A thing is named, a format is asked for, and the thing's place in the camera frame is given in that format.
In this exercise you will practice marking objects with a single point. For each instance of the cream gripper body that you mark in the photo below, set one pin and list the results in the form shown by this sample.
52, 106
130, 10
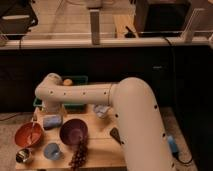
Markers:
63, 111

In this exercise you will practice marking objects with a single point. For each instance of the blue sponge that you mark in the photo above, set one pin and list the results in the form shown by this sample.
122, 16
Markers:
52, 122

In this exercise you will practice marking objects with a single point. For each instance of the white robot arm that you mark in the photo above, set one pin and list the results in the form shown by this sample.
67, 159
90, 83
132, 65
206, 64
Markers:
141, 129

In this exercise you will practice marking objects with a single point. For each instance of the blue cup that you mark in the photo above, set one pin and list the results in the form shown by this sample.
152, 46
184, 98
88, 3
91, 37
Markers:
52, 151

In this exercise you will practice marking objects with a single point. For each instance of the metal cup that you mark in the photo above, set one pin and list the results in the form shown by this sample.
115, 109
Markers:
24, 156

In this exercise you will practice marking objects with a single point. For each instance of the purple bowl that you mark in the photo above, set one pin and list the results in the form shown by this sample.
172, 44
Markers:
73, 131

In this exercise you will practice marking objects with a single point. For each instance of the wooden spoon in bowl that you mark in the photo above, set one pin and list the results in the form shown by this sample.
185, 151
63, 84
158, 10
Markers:
34, 120

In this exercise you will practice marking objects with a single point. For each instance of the orange ball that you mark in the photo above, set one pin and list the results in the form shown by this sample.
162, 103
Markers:
67, 82

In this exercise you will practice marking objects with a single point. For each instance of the green plastic tray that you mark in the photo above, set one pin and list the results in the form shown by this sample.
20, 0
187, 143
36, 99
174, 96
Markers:
71, 108

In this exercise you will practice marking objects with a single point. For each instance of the crumpled white blue packet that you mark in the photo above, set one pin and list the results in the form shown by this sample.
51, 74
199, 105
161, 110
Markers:
101, 110

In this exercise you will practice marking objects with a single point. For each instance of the orange red bowl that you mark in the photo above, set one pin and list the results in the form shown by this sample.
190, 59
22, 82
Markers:
22, 135

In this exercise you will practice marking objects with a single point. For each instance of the dark grape bunch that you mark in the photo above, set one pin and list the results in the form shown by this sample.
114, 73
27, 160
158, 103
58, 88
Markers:
79, 156

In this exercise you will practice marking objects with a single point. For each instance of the black remote control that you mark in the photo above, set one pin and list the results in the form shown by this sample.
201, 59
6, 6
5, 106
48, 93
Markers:
114, 133

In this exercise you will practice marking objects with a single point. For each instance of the black office chair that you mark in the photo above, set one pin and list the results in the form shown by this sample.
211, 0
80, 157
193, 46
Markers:
16, 18

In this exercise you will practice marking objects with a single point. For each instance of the blue box on floor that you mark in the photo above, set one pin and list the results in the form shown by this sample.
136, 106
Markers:
173, 145

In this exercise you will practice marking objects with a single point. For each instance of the black monitor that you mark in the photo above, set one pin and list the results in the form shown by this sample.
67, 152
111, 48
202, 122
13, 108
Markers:
160, 15

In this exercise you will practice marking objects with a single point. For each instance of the metal frame post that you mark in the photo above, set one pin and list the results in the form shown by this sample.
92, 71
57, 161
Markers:
95, 27

